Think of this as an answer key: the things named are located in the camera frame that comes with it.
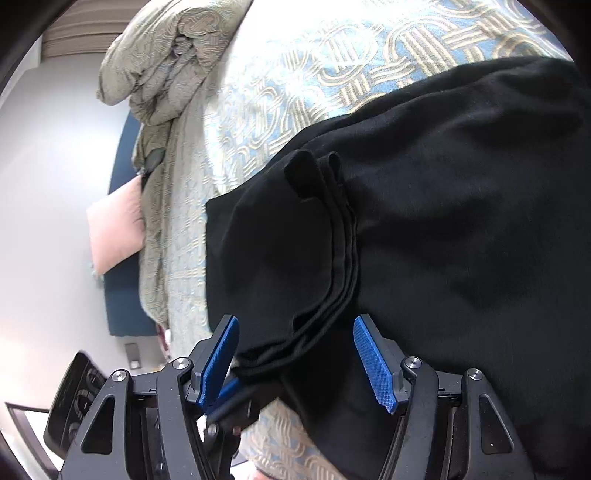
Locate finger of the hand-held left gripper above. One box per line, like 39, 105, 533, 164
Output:
203, 376, 254, 444

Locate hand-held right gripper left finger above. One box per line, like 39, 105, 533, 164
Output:
60, 315, 241, 480

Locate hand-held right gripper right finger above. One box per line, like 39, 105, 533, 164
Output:
353, 314, 536, 480

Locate black pants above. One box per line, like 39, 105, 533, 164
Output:
205, 56, 591, 480

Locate black patterned appliance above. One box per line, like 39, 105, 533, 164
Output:
44, 352, 109, 462

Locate pink pillow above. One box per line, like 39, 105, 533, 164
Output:
86, 178, 146, 276

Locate dark framed panel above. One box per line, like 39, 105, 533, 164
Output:
4, 401, 51, 438

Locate olive crumpled cloth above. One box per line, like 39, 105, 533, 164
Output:
133, 121, 174, 190

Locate bed with patterned bedspread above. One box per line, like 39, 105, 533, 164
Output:
134, 0, 575, 480

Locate folded grey-green duvet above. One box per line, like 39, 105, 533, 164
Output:
96, 0, 254, 126

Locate beige curtain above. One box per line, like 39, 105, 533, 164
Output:
39, 32, 123, 59

